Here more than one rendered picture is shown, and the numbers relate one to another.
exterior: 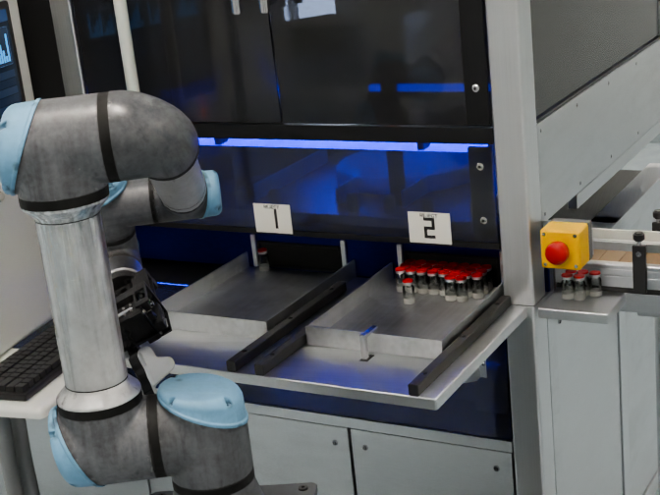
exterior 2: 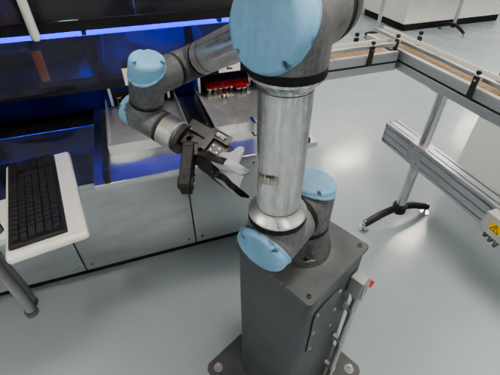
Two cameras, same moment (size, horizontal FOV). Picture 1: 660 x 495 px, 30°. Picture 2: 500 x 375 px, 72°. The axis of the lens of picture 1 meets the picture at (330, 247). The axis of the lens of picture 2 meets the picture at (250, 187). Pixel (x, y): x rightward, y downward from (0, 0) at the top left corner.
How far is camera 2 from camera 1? 1.50 m
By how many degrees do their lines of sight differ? 48
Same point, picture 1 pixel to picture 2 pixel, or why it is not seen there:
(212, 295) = (115, 127)
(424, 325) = (250, 111)
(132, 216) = (173, 84)
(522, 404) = not seen: hidden behind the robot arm
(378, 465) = (200, 179)
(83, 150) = (346, 16)
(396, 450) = not seen: hidden behind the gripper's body
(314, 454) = (167, 186)
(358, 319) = (217, 117)
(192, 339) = (149, 155)
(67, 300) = (299, 155)
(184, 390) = (312, 184)
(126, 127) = not seen: outside the picture
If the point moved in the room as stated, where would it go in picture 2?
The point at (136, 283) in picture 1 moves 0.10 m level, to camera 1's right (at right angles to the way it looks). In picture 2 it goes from (197, 130) to (227, 114)
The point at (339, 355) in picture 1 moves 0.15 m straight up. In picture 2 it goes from (240, 136) to (239, 94)
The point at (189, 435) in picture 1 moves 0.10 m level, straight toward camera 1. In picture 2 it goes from (327, 207) to (372, 225)
